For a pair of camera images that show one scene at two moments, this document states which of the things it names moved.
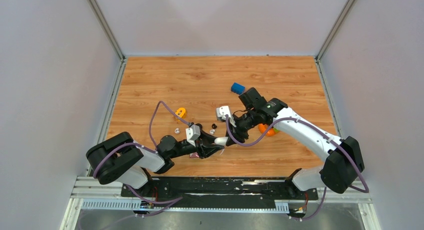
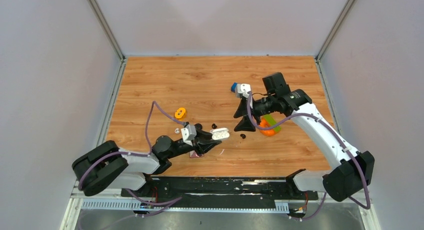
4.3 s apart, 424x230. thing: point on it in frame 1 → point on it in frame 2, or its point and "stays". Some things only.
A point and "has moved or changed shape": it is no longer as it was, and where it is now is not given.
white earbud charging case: (221, 140) has moved or changed shape
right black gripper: (236, 132) → (245, 123)
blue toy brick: (237, 88) stays
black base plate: (215, 192) stays
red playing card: (194, 155) stays
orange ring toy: (262, 128) stays
